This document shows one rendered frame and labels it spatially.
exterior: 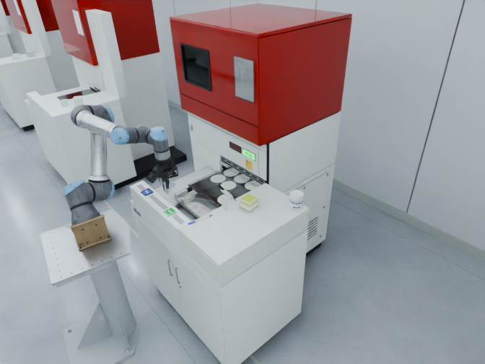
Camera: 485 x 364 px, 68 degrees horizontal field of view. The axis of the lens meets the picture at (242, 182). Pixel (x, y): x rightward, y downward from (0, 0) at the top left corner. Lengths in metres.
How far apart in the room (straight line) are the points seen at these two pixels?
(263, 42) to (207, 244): 1.01
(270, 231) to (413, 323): 1.39
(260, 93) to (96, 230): 1.14
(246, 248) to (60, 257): 1.00
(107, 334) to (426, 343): 2.08
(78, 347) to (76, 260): 0.82
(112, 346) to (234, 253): 1.27
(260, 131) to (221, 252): 0.69
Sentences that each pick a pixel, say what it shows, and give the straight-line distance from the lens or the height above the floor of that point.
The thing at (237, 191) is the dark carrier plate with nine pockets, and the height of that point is 0.90.
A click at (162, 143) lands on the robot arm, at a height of 1.39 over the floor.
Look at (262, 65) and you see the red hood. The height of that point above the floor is 1.67.
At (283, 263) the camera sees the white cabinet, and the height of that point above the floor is 0.68.
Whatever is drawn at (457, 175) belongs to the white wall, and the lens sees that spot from 3.23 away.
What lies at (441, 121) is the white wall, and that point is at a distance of 3.13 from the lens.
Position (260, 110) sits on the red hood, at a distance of 1.94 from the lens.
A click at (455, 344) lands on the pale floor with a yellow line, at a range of 2.86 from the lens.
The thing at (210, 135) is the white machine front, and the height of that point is 1.09.
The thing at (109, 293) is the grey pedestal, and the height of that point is 0.45.
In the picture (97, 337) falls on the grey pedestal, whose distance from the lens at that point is 2.76.
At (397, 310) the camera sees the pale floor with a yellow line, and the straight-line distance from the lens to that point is 2.88.
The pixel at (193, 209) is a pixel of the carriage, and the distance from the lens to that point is 2.15.
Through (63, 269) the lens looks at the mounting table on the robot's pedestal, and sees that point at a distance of 2.09.
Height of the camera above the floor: 2.16
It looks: 33 degrees down
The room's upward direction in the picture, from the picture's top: 2 degrees counter-clockwise
